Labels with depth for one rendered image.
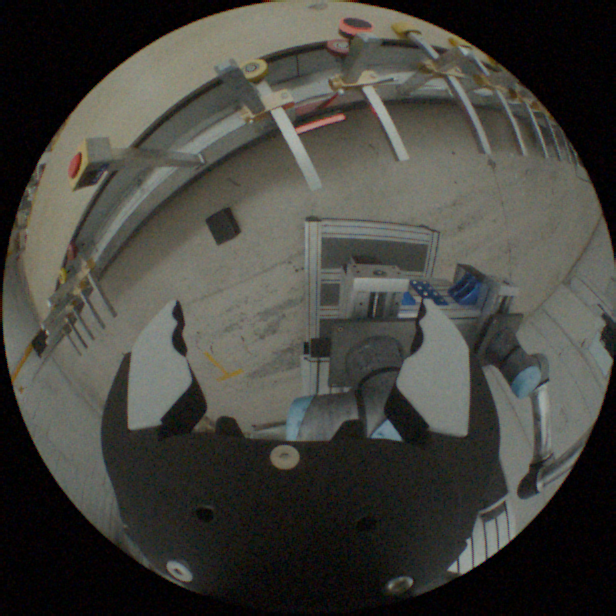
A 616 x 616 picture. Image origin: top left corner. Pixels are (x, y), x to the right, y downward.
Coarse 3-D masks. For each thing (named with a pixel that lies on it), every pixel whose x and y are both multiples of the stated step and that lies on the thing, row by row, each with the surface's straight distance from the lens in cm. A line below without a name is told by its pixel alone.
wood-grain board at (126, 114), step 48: (288, 0) 101; (336, 0) 102; (144, 48) 117; (192, 48) 86; (240, 48) 74; (288, 48) 70; (96, 96) 125; (144, 96) 84; (48, 192) 152; (96, 192) 93; (48, 240) 152; (48, 288) 177
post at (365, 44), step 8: (360, 32) 48; (368, 32) 48; (360, 40) 48; (368, 40) 46; (376, 40) 47; (352, 48) 52; (360, 48) 49; (368, 48) 49; (376, 48) 50; (352, 56) 53; (360, 56) 51; (368, 56) 52; (344, 64) 59; (352, 64) 55; (360, 64) 55; (344, 72) 61; (352, 72) 58; (360, 72) 60; (344, 80) 64; (352, 80) 63
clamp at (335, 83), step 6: (366, 72) 69; (372, 72) 70; (330, 78) 66; (336, 78) 66; (360, 78) 67; (366, 78) 68; (372, 78) 68; (378, 78) 69; (330, 84) 67; (336, 84) 64; (342, 84) 64; (348, 84) 65; (354, 84) 65; (360, 84) 66; (336, 90) 65
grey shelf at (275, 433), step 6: (252, 426) 315; (282, 426) 280; (252, 432) 309; (258, 432) 304; (264, 432) 301; (270, 432) 298; (276, 432) 296; (282, 432) 294; (258, 438) 320; (264, 438) 320; (270, 438) 317; (276, 438) 314; (282, 438) 313
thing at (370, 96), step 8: (368, 88) 67; (368, 96) 65; (376, 96) 66; (368, 104) 67; (376, 104) 65; (376, 112) 64; (384, 112) 64; (384, 120) 63; (384, 128) 63; (392, 128) 63; (392, 136) 63; (392, 144) 62; (400, 144) 63; (392, 152) 64; (400, 152) 62; (400, 160) 62
